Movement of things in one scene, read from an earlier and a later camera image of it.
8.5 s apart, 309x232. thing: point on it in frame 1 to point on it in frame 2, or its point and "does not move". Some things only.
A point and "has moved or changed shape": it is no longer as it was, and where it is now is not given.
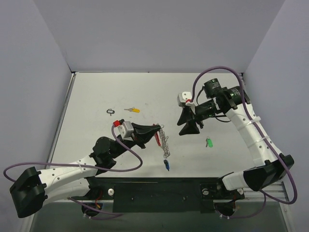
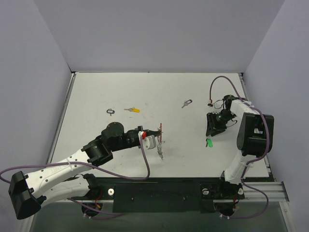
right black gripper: x=193 y=115 to x=215 y=122
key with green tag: x=208 y=141 does not move
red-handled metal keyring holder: x=161 y=140 has moved or changed shape
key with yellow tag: x=133 y=109 does not move
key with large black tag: x=110 y=111 does not move
